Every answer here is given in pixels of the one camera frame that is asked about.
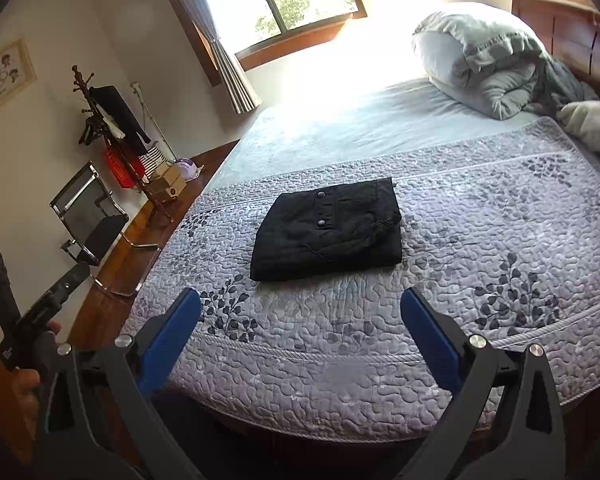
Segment wooden headboard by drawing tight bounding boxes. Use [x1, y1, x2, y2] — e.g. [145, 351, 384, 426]
[511, 0, 600, 106]

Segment black metal-framed chair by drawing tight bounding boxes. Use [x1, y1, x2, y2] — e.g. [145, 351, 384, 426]
[50, 161, 160, 298]

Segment person's left hand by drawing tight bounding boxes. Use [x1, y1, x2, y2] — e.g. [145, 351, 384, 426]
[10, 321, 63, 423]

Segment framed wall picture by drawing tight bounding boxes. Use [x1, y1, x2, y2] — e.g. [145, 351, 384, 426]
[0, 37, 38, 126]

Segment black pants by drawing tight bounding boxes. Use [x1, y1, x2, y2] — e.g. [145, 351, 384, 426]
[250, 176, 405, 282]

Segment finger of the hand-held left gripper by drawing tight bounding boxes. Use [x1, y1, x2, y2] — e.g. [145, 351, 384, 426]
[45, 261, 91, 311]

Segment white cloth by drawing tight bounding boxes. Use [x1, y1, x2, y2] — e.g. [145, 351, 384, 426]
[557, 100, 600, 153]

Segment red bag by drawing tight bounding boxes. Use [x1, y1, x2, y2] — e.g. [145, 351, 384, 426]
[104, 145, 146, 190]

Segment white cable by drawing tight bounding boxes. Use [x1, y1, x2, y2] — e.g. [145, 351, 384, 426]
[132, 81, 178, 161]

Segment dark grey duvet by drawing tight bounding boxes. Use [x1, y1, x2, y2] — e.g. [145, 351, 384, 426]
[530, 55, 600, 116]

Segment striped basket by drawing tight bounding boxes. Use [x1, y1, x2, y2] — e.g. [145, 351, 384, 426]
[142, 142, 176, 178]

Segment grey quilted bedspread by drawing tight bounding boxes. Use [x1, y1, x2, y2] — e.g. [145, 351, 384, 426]
[120, 116, 600, 443]

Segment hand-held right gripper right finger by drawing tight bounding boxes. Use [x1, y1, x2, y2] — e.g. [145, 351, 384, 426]
[395, 287, 568, 480]

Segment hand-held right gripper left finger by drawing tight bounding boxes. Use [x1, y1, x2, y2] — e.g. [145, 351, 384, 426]
[35, 287, 206, 480]

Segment large wooden-framed window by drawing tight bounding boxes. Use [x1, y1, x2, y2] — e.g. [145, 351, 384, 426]
[195, 0, 373, 72]

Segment cardboard box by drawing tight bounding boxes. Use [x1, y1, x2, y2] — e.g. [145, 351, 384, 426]
[147, 165, 187, 204]

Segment black clothes hangers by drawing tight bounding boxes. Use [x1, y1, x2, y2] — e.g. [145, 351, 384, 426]
[77, 114, 107, 147]

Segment wooden coat rack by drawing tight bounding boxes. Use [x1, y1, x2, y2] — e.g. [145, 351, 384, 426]
[71, 65, 176, 223]

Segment black hanging garment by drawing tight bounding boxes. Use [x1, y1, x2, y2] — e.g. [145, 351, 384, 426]
[89, 85, 152, 158]

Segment grey pillow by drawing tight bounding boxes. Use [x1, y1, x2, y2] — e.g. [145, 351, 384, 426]
[411, 2, 551, 121]

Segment light blue bed sheet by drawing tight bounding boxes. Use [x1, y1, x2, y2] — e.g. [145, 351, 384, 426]
[215, 77, 541, 193]

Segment striped beige curtain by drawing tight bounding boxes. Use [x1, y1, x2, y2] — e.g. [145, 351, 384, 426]
[152, 0, 263, 115]

